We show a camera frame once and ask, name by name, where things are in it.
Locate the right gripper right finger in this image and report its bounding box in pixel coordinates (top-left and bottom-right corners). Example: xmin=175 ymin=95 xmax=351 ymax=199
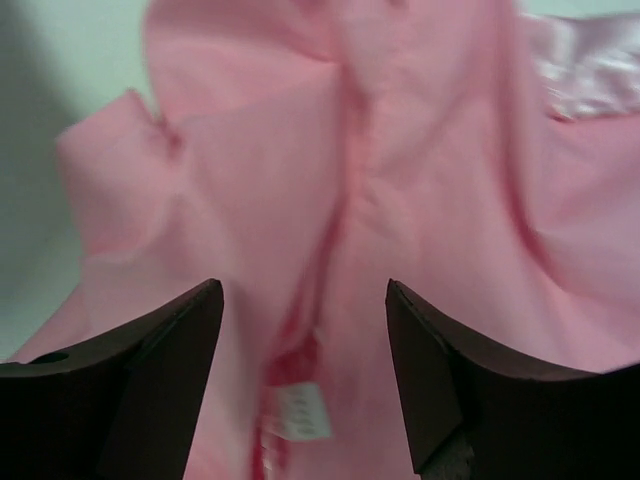
xmin=386 ymin=280 xmax=639 ymax=480

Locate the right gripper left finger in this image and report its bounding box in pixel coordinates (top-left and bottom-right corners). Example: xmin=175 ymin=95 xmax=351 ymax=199
xmin=1 ymin=279 xmax=224 ymax=480

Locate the pink pillowcase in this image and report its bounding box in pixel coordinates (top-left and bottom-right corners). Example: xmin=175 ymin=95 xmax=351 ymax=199
xmin=15 ymin=1 xmax=639 ymax=479

